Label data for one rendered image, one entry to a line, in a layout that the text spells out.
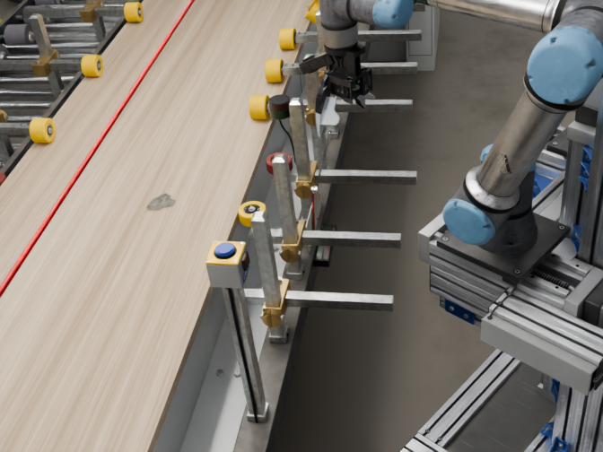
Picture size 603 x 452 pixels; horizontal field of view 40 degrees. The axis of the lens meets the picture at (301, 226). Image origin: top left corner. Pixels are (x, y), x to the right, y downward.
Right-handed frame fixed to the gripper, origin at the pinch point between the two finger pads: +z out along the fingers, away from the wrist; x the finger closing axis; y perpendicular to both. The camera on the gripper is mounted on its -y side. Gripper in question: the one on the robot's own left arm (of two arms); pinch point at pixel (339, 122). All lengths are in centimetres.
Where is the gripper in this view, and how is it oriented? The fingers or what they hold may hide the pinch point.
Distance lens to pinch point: 185.7
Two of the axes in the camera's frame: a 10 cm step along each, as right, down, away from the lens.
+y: 7.3, 3.7, -5.8
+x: 6.8, -5.1, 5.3
